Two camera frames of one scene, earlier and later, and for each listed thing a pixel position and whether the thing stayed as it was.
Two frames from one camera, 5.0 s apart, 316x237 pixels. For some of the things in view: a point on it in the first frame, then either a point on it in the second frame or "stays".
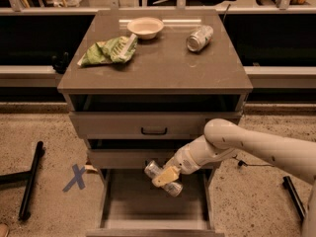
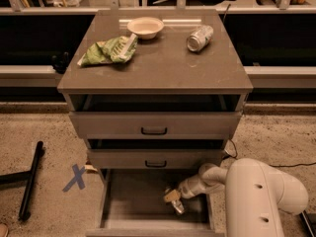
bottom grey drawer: [130, 204] stays
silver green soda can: [200, 37] stays
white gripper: [182, 162] -> [188, 189]
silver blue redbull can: [152, 170] -> [179, 206]
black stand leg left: [24, 212] stays
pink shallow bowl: [145, 28] stays
